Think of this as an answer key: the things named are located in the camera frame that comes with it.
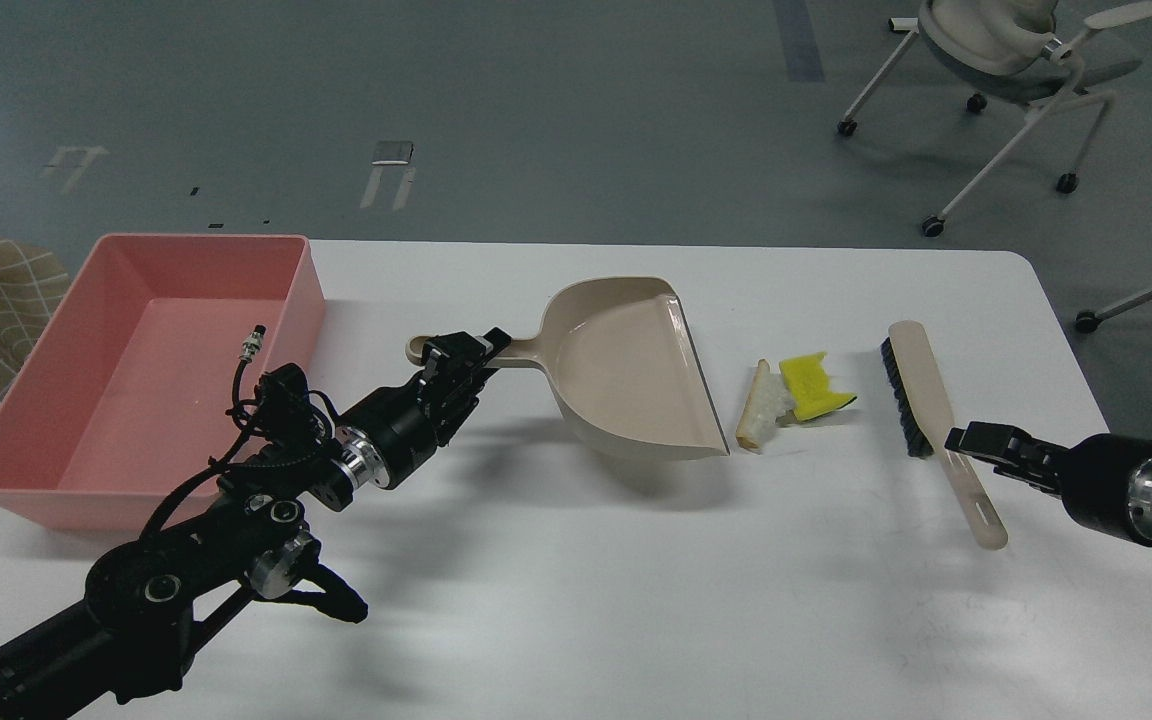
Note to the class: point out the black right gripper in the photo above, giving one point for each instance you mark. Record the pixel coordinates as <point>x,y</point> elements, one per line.
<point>1093,477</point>

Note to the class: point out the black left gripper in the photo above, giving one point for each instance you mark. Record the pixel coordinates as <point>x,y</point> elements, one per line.
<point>404,426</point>

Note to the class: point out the beige hand brush black bristles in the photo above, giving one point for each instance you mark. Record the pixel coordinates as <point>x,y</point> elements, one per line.
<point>926,418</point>

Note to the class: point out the beige plastic dustpan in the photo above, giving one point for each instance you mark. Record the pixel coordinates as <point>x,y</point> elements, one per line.
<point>619,358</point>

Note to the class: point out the yellow sponge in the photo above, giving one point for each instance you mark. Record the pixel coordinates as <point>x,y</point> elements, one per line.
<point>810,385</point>

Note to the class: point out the white bread slice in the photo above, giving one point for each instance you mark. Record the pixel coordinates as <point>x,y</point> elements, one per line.
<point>767,405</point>

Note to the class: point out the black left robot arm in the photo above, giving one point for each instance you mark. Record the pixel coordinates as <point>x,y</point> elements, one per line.
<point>237,532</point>

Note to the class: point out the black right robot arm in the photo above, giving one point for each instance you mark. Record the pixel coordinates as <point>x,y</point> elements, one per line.
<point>1140,496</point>

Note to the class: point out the pink plastic bin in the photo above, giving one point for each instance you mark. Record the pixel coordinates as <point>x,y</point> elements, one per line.
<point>126,393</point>

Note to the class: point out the white office chair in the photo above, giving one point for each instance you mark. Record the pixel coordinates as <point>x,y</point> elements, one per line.
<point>1016,52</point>

